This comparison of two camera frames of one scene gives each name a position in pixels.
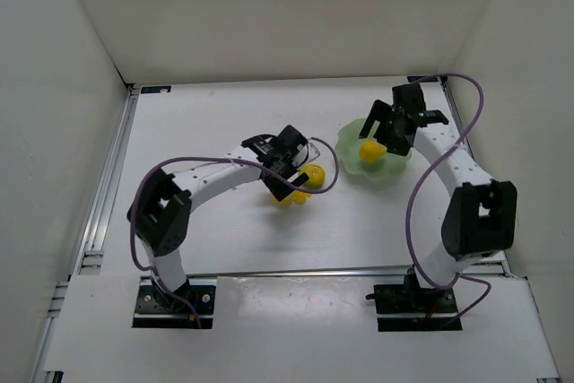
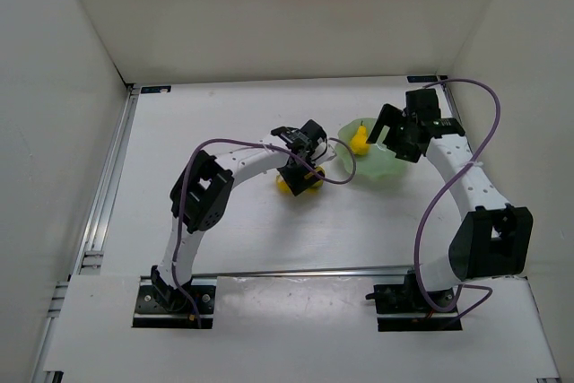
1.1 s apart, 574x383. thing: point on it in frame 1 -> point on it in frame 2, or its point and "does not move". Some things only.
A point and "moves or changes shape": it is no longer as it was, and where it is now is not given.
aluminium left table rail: [90, 259] does not move
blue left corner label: [159, 89] does not move
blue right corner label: [412, 79] does not move
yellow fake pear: [371, 152] moves or changes shape
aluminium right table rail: [501, 256] does not move
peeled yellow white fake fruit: [295, 197] moves or changes shape
